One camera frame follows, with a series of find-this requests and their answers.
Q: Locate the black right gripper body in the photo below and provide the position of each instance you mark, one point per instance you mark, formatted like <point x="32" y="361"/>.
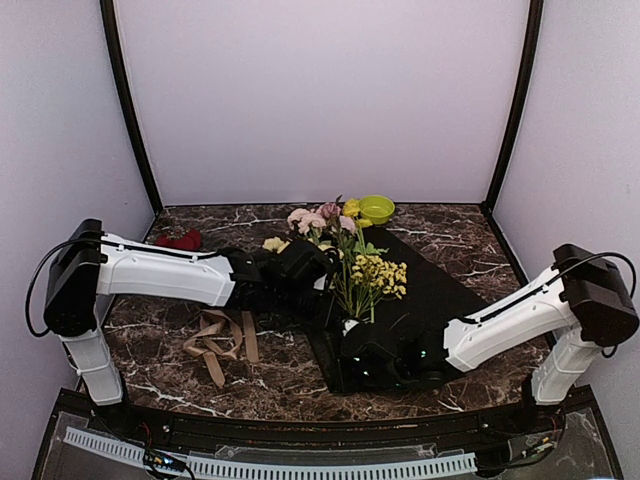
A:
<point x="383" y="379"/>

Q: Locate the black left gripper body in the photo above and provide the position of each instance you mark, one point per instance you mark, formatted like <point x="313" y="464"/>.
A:
<point x="293" y="303"/>

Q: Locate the pink fake flower stem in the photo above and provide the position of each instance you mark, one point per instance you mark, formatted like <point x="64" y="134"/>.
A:
<point x="339" y="229"/>
<point x="306" y="222"/>

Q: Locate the black wrapping paper sheet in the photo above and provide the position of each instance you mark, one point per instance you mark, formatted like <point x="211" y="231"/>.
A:
<point x="433" y="299"/>

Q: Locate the beige ribbon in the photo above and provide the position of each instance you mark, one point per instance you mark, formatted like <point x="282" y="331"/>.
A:
<point x="221" y="337"/>

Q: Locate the yellow fake flower stem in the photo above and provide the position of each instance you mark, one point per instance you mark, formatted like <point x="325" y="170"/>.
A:
<point x="361" y="247"/>

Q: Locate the small yellow blossom spray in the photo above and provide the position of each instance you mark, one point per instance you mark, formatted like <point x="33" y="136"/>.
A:
<point x="366" y="281"/>

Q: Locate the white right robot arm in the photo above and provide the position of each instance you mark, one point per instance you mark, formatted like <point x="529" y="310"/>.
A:
<point x="583" y="294"/>

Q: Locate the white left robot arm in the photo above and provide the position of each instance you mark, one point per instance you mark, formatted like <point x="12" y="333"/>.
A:
<point x="93" y="263"/>

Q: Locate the green bowl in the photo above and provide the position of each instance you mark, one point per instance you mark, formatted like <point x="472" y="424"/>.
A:
<point x="376" y="208"/>

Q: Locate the red decorated plate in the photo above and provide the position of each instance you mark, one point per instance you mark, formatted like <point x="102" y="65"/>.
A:
<point x="187" y="240"/>

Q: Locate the right circuit board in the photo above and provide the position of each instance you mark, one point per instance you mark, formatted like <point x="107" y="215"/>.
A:
<point x="539" y="447"/>

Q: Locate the circuit board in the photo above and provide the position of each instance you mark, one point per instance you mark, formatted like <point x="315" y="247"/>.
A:
<point x="162" y="462"/>
<point x="539" y="447"/>

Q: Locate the left circuit board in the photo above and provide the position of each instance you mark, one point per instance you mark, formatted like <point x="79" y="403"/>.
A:
<point x="162" y="462"/>

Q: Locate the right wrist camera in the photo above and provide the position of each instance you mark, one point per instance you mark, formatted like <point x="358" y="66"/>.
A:
<point x="348" y="325"/>

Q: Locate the white cable duct strip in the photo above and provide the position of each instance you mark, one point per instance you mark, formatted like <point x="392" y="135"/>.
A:
<point x="271" y="464"/>

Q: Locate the black front rail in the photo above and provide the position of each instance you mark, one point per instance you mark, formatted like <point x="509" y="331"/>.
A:
<point x="470" y="429"/>

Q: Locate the black frame post left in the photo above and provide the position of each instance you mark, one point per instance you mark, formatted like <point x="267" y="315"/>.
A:
<point x="126" y="101"/>

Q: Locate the black frame post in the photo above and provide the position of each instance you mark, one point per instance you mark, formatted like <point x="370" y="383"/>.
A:
<point x="126" y="101"/>
<point x="523" y="79"/>

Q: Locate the black frame post right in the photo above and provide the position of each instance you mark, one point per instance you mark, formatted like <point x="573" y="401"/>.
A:
<point x="523" y="79"/>

